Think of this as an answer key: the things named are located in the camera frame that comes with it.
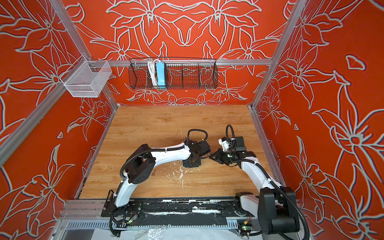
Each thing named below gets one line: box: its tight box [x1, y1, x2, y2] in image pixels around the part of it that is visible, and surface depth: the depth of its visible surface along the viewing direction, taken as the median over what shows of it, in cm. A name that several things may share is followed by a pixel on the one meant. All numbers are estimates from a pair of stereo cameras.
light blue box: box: [156, 62, 166, 89], surface depth 91 cm
